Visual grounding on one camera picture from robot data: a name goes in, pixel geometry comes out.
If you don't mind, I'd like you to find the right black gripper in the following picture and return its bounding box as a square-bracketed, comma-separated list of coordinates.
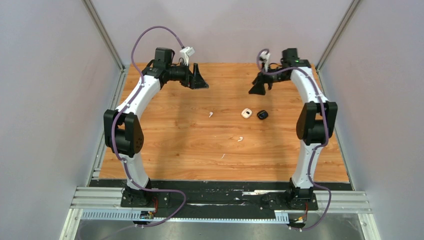
[249, 62, 289, 96]

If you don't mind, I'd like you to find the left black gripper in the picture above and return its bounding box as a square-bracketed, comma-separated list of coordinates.
[166, 60, 209, 90]

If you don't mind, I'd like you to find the black earbud charging case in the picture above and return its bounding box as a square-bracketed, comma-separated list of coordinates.
[256, 110, 269, 120]

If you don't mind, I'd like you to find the white earbud charging case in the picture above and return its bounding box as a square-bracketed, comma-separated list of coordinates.
[241, 108, 253, 119]

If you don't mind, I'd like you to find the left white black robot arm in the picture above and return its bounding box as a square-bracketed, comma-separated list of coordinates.
[103, 46, 209, 207]

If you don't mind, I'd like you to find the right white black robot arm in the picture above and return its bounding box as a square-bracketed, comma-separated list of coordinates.
[249, 48, 338, 209]

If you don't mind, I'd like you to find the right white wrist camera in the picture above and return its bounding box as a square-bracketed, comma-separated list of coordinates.
[257, 48, 271, 72]

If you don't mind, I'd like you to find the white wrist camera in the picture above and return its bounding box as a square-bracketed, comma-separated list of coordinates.
[257, 48, 271, 72]
[179, 46, 196, 66]

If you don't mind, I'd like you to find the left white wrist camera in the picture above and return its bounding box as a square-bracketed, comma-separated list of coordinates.
[179, 46, 196, 66]

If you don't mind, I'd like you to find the right aluminium corner post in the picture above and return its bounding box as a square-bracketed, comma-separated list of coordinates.
[315, 0, 362, 73]

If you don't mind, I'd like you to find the aluminium corner post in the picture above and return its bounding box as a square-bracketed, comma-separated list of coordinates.
[82, 0, 126, 72]
[315, 0, 362, 73]

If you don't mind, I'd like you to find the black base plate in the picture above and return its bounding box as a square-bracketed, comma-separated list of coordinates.
[88, 179, 353, 220]

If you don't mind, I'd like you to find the left aluminium corner post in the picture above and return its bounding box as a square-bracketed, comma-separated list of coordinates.
[82, 0, 126, 72]

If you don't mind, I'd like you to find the slotted cable duct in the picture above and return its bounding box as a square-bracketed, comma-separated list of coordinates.
[81, 209, 290, 223]

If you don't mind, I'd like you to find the aluminium frame rail front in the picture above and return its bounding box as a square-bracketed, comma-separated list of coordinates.
[70, 187, 373, 214]

